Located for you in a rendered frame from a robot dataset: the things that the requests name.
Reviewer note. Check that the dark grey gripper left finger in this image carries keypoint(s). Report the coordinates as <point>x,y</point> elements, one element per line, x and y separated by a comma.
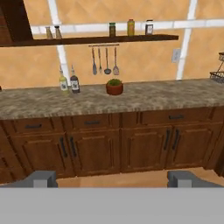
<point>43,178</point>

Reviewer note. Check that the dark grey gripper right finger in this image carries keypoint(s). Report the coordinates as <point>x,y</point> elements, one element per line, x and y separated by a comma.
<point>180,178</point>

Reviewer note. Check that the brown wood cupboard door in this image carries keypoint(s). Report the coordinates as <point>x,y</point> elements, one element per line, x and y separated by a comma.
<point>145,147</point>
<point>40,156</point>
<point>192,144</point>
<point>94,151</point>

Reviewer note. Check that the brown wood drawer front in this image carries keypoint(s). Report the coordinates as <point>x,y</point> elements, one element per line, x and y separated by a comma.
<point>176,117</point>
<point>92,122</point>
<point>33,126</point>

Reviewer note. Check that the pale yellow oil bottle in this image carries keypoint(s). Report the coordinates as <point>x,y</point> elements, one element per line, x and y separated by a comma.
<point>64,84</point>

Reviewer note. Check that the dark vinegar bottle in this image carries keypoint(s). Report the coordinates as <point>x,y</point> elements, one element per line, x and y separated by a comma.
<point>75,83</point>

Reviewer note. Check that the potted green plant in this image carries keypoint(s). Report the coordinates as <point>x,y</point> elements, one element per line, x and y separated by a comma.
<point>114,87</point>

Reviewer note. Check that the hanging dark ladle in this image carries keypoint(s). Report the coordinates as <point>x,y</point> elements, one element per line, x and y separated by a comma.
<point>107,65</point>

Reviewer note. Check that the hanging grey fork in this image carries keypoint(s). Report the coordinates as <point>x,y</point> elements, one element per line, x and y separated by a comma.
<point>99,61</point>

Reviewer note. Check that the hanging grey spatula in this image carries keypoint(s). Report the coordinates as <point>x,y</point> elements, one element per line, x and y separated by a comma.
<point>115,65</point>

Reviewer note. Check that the glass salt shaker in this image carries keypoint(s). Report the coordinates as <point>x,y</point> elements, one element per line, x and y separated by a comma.
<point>49,33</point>

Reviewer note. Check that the glass pepper shaker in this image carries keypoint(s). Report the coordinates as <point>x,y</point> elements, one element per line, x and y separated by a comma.
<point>58,32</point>

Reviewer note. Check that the white labelled spice jar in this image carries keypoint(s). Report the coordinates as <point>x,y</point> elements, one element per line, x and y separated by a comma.
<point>149,28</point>

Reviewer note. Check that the yellow spice jar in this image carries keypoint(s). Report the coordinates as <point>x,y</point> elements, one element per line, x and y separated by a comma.
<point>131,27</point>

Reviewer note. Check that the green spice jar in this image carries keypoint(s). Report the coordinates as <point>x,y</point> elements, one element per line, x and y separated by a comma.
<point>112,29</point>

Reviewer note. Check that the white wall socket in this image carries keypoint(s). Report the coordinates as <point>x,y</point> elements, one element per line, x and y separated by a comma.
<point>176,55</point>

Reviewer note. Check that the dark wood wall shelf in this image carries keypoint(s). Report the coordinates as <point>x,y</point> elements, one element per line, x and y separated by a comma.
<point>87,40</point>

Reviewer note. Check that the metal utensil rail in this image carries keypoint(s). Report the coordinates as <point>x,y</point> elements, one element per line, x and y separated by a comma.
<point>103,45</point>

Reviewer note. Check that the dark wood wall cabinet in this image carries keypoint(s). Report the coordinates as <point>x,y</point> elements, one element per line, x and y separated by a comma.
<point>13,20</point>

